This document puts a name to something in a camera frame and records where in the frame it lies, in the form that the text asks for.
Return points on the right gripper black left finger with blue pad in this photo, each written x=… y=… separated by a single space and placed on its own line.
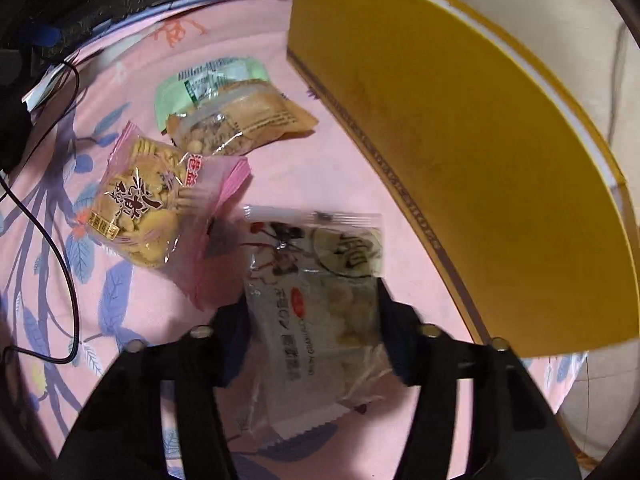
x=120 y=432

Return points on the yellow cardboard shoe box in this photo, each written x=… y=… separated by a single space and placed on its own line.
x=504 y=178

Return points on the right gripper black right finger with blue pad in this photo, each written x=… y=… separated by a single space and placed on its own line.
x=514 y=433

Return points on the green snack packet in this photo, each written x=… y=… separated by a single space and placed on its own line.
x=194 y=85

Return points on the white ball biscuit white packet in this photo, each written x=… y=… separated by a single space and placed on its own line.
x=311 y=285

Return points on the round cracker clear packet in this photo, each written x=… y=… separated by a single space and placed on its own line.
x=164 y=209

